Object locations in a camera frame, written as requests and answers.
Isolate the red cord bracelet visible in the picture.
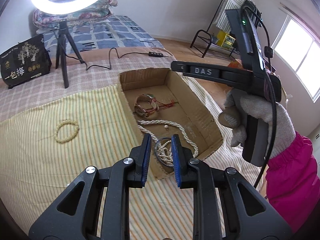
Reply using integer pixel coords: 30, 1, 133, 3
146, 99, 179, 116

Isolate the striped white hanging cloth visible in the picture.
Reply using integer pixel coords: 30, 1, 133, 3
213, 0, 245, 33

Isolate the white knit gloved hand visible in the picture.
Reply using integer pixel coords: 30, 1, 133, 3
218, 93, 296, 159

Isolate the black tripod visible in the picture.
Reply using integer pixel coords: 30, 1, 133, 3
53, 20, 85, 88

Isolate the yellow box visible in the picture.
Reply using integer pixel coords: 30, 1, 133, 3
217, 30, 235, 49

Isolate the cream bead bracelet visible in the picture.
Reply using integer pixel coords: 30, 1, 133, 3
54, 119, 80, 144

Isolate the black snack bag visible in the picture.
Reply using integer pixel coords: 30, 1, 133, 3
1, 34, 52, 89

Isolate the pink sleeve forearm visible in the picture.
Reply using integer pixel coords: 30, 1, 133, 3
266, 133, 319, 232

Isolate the black metal rack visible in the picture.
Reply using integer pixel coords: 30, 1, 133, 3
190, 0, 235, 59

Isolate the brown cardboard box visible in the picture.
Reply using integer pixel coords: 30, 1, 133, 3
117, 67, 224, 180

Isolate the window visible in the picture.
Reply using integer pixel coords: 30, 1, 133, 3
272, 15, 319, 102

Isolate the white ring light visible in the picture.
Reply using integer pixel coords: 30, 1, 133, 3
31, 0, 98, 15

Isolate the wristwatch with pink strap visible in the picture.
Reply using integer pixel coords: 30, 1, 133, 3
134, 94, 159, 118

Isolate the striped yellow cloth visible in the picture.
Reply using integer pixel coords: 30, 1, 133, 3
1, 78, 260, 232

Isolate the blue checked bed sheet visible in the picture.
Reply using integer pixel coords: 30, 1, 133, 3
33, 10, 163, 57

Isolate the white pearl necklace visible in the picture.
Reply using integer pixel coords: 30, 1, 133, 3
137, 119, 200, 167

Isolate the black cable with inline switch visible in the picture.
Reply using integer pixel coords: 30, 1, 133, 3
83, 47, 171, 71

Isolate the dark bangle ring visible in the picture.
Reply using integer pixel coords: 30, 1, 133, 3
154, 137, 176, 168

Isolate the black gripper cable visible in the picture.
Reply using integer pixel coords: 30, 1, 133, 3
241, 3, 278, 189

